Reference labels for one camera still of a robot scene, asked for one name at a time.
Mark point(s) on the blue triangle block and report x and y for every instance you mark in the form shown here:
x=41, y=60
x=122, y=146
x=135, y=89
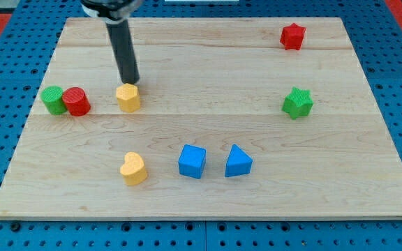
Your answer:
x=238, y=162

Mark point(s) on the yellow hexagon block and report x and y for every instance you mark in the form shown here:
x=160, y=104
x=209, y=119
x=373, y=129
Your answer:
x=128, y=97

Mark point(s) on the wooden board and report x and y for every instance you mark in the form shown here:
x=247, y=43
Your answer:
x=211, y=83

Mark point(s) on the red star block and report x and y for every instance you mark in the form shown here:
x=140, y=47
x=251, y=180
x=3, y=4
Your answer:
x=292, y=36

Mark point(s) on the green star block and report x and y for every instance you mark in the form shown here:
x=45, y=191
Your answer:
x=298, y=103

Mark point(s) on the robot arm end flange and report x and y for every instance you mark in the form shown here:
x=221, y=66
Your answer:
x=110, y=11

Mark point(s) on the yellow heart block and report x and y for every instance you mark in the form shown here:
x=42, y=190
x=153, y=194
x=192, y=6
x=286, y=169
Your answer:
x=133, y=169

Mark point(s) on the red cylinder block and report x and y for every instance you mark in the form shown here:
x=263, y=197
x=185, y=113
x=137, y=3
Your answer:
x=76, y=101

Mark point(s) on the blue cube block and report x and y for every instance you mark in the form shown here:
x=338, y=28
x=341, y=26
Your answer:
x=192, y=160

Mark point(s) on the green cylinder block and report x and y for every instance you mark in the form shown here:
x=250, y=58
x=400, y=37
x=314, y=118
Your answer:
x=52, y=99

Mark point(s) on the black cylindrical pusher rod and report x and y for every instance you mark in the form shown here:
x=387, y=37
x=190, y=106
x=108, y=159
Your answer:
x=122, y=46

